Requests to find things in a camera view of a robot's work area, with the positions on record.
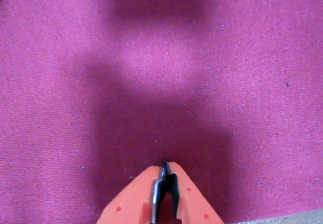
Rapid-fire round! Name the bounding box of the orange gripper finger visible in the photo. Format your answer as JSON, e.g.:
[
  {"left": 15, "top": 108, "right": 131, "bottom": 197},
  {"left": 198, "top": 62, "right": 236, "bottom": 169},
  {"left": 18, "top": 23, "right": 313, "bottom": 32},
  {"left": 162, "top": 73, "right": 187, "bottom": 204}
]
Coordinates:
[
  {"left": 96, "top": 165, "right": 165, "bottom": 224},
  {"left": 161, "top": 161, "right": 225, "bottom": 224}
]

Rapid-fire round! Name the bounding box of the magenta fabric cloth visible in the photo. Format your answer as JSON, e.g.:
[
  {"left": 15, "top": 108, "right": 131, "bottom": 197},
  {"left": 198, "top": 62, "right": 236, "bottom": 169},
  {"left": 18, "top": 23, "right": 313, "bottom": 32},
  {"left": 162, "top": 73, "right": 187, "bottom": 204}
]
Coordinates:
[{"left": 0, "top": 0, "right": 323, "bottom": 224}]

